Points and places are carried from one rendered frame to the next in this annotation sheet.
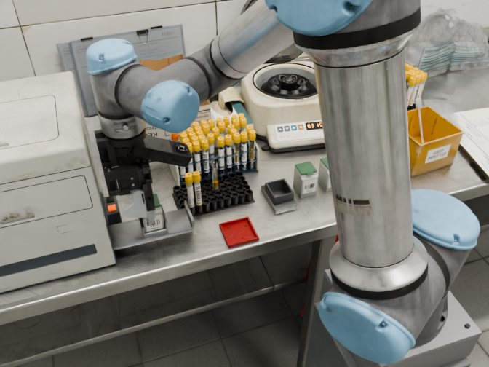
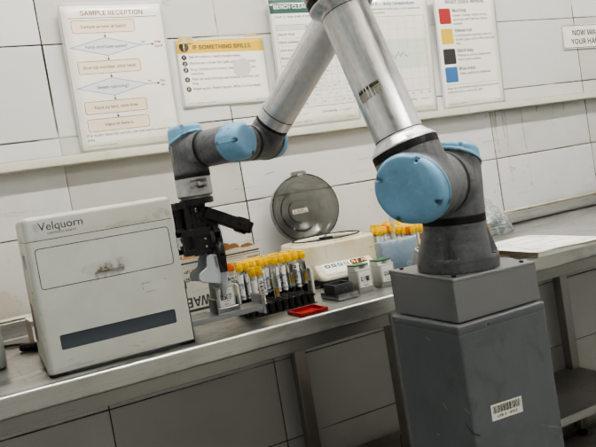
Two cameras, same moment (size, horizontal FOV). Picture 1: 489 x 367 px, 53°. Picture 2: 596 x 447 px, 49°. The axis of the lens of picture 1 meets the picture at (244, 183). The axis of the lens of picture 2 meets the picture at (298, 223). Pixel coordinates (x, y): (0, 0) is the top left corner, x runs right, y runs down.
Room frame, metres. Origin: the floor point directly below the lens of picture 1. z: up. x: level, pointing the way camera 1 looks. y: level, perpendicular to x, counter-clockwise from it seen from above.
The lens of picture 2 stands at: (-0.68, 0.15, 1.15)
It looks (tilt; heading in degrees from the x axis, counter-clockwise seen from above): 3 degrees down; 354
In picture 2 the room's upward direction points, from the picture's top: 9 degrees counter-clockwise
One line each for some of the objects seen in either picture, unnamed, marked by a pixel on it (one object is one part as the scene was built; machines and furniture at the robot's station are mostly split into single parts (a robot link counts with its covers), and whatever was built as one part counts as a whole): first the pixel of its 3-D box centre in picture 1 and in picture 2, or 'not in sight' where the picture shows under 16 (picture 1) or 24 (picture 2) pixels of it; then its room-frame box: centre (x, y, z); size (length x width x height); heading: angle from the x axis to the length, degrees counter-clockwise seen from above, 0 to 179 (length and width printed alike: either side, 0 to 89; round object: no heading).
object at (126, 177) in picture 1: (125, 157); (197, 227); (0.70, 0.22, 1.10); 0.09 x 0.08 x 0.12; 109
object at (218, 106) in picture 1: (224, 109); not in sight; (1.15, 0.06, 0.92); 0.24 x 0.12 x 0.10; 19
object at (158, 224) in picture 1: (151, 215); (223, 296); (0.71, 0.19, 0.95); 0.05 x 0.04 x 0.06; 19
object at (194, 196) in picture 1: (212, 179); (272, 286); (0.85, 0.07, 0.93); 0.17 x 0.09 x 0.11; 109
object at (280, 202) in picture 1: (279, 194); (338, 290); (0.84, -0.08, 0.89); 0.09 x 0.05 x 0.04; 20
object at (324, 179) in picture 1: (330, 173); (382, 271); (0.89, -0.20, 0.91); 0.05 x 0.04 x 0.07; 19
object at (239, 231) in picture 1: (239, 231); (307, 310); (0.73, 0.01, 0.88); 0.07 x 0.07 x 0.01; 19
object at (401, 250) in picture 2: not in sight; (397, 258); (0.97, -0.27, 0.92); 0.10 x 0.07 x 0.10; 101
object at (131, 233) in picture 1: (142, 226); (215, 310); (0.71, 0.21, 0.92); 0.21 x 0.07 x 0.05; 109
